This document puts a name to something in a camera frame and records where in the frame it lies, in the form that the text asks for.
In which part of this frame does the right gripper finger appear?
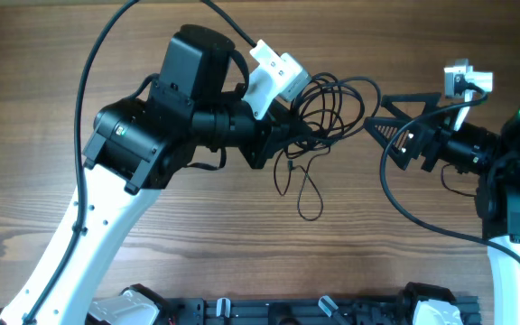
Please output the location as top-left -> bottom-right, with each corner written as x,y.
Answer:
364,117 -> 423,170
379,92 -> 441,125

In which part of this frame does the black cable bundle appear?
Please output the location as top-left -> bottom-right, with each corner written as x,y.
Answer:
272,71 -> 383,222

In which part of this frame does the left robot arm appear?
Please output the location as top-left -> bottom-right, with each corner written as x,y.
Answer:
0,24 -> 311,324

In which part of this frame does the right camera black cable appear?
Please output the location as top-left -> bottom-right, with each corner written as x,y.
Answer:
379,80 -> 520,325

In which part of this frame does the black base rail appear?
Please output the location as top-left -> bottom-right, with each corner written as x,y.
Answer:
88,282 -> 482,325

